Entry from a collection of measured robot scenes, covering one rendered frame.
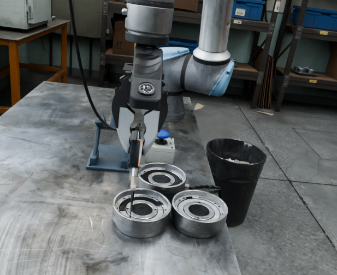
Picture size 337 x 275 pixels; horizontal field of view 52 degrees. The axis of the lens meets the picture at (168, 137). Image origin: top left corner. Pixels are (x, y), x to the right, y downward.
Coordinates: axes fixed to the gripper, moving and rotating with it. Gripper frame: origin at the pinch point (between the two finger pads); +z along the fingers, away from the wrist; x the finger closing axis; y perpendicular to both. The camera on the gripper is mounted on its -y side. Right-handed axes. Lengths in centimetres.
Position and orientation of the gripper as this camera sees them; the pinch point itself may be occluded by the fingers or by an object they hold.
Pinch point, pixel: (136, 149)
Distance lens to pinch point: 63.0
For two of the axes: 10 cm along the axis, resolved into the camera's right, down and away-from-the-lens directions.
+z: -1.2, 9.1, 3.9
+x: -9.9, -1.0, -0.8
